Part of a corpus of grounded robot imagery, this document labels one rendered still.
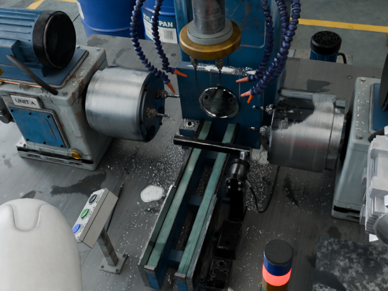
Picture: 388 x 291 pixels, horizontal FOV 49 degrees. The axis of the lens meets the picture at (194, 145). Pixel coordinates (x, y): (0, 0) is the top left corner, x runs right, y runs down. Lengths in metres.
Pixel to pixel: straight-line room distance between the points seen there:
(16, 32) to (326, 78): 1.26
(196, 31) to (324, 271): 0.75
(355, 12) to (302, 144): 2.89
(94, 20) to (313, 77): 1.93
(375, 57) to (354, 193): 2.28
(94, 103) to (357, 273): 0.94
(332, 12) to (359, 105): 2.77
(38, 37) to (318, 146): 0.90
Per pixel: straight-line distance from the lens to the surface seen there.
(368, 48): 3.65
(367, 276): 1.27
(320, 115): 1.28
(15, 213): 0.59
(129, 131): 1.43
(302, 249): 1.41
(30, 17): 1.49
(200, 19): 1.21
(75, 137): 1.57
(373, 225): 0.88
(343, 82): 1.98
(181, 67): 1.47
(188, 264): 1.25
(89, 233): 1.17
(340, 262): 1.27
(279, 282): 0.98
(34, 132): 1.64
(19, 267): 0.53
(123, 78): 1.44
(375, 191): 0.85
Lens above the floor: 2.02
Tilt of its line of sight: 47 degrees down
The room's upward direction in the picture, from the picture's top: 7 degrees counter-clockwise
